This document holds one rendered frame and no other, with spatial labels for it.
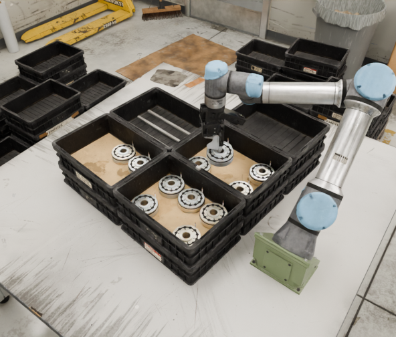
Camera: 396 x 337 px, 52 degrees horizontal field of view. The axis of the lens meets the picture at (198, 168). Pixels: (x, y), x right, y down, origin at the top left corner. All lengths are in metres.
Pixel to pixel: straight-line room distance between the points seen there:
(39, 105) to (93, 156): 1.11
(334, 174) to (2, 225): 1.30
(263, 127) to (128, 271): 0.91
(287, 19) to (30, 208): 3.41
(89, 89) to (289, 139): 1.72
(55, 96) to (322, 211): 2.10
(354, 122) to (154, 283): 0.87
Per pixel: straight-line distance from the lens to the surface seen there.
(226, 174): 1.70
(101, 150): 1.86
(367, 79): 1.33
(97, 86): 3.18
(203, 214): 1.51
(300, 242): 1.42
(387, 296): 2.52
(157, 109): 2.07
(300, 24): 4.52
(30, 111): 2.85
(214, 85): 1.37
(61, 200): 1.87
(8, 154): 2.92
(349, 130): 1.32
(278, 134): 1.94
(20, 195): 1.95
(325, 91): 1.47
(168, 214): 1.55
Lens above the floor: 2.01
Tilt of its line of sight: 43 degrees down
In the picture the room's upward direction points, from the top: straight up
